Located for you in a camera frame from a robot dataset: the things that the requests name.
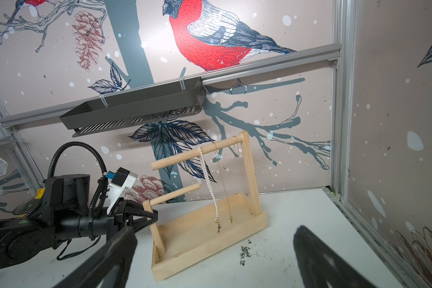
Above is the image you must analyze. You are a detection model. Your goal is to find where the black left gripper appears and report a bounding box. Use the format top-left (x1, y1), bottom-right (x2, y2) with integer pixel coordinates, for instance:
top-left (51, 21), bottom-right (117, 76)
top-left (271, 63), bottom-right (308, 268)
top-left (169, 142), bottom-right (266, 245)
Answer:
top-left (82, 200), bottom-right (159, 242)

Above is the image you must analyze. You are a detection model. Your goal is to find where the wooden jewelry display stand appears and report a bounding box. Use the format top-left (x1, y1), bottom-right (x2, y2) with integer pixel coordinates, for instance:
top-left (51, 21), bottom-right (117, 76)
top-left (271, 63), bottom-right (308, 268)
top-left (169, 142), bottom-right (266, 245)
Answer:
top-left (150, 132), bottom-right (268, 282)

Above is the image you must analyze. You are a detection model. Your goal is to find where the yellow pot with lid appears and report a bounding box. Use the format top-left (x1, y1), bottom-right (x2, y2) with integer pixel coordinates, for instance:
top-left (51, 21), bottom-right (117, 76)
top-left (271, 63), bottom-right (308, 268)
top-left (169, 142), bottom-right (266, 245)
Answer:
top-left (12, 188), bottom-right (45, 216)

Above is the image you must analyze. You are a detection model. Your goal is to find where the black hanging metal basket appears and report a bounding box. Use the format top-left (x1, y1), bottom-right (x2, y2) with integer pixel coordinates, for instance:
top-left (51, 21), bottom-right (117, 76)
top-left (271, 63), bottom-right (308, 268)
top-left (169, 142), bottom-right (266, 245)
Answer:
top-left (60, 77), bottom-right (205, 138)

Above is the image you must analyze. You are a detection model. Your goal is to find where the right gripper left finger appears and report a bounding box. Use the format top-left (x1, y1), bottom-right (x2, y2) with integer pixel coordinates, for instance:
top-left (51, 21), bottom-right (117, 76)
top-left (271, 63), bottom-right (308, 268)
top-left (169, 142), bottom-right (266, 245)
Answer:
top-left (56, 227), bottom-right (138, 288)

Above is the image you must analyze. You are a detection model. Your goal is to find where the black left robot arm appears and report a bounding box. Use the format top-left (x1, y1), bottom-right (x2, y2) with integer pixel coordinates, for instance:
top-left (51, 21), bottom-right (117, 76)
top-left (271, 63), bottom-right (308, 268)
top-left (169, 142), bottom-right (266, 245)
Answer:
top-left (0, 141), bottom-right (158, 269)

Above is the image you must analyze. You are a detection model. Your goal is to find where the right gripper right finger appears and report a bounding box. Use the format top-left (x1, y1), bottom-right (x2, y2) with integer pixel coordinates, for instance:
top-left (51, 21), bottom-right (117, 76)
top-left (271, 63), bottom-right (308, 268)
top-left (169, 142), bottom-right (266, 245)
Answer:
top-left (293, 226), bottom-right (374, 288)

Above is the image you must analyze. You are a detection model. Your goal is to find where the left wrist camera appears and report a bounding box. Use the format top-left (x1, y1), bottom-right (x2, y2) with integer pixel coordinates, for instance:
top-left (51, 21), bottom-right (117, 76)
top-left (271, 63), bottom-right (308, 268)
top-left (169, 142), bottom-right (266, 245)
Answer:
top-left (106, 168), bottom-right (138, 215)

